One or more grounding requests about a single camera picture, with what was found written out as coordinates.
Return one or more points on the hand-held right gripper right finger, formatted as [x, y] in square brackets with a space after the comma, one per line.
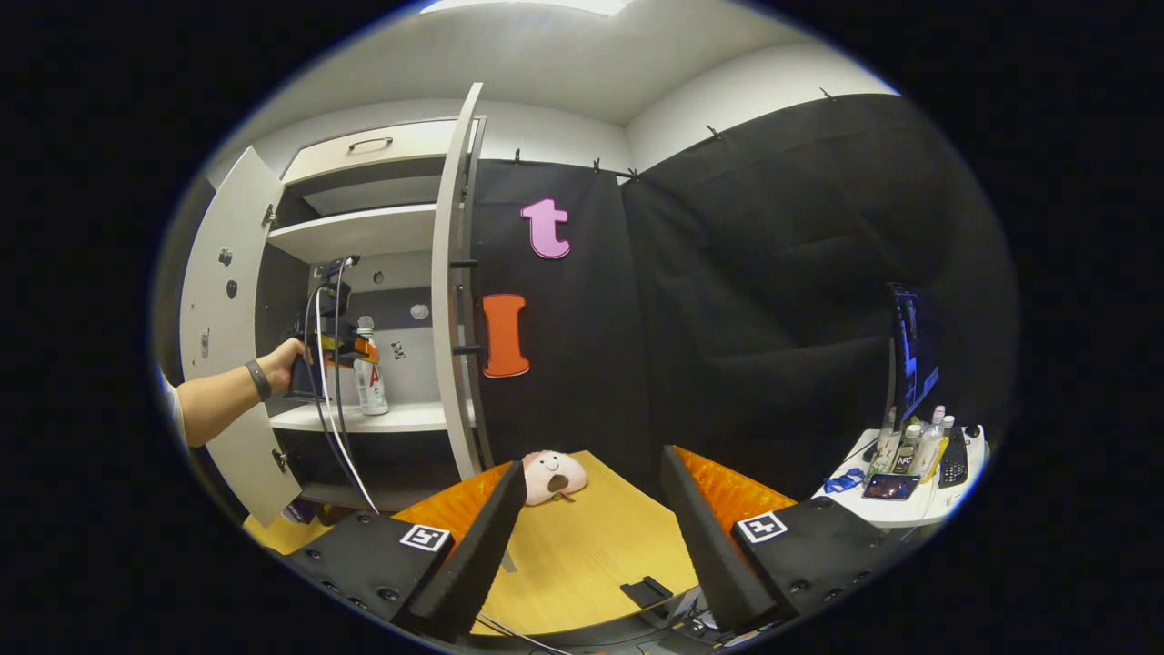
[714, 555]

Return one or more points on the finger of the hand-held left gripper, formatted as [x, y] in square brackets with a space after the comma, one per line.
[350, 350]

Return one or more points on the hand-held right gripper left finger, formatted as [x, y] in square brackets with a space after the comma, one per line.
[473, 564]

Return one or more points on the clear plastic bottle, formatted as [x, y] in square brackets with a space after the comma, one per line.
[371, 391]

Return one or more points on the white cabinet door with stickers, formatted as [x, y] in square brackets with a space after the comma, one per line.
[447, 273]
[218, 309]

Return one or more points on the white cabinet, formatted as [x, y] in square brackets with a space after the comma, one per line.
[409, 364]

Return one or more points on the white cabinet shelf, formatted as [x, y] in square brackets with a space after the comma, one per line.
[364, 232]
[409, 417]

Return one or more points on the black wristband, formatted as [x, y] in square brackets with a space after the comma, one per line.
[259, 380]

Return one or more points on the pink plush face toy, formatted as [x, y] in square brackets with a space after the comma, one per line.
[550, 475]

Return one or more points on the white shirt sleeve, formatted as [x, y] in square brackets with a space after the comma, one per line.
[175, 409]

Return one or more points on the white side table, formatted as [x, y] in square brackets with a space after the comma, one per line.
[896, 511]

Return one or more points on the smartphone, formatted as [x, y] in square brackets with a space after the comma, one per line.
[891, 487]

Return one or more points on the clear drink bottle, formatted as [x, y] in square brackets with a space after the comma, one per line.
[884, 450]
[929, 446]

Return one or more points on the dark label drink bottle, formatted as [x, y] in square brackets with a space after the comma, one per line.
[905, 455]

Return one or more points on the black keyboard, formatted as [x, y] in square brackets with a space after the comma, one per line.
[953, 459]

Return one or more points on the computer monitor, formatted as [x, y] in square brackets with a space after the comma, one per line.
[914, 355]

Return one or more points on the ceiling light panel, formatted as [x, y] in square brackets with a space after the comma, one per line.
[527, 5]

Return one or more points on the small black bracket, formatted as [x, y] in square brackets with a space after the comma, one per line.
[646, 591]

